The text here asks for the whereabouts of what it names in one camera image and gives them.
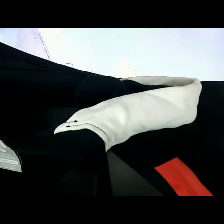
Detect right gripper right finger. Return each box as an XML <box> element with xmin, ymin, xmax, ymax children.
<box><xmin>107</xmin><ymin>150</ymin><xmax>165</xmax><ymax>197</ymax></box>

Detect black white red jacket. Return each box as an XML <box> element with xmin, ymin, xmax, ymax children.
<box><xmin>0</xmin><ymin>41</ymin><xmax>224</xmax><ymax>197</ymax></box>

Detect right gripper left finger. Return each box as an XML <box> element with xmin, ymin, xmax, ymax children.
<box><xmin>58</xmin><ymin>129</ymin><xmax>113</xmax><ymax>197</ymax></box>

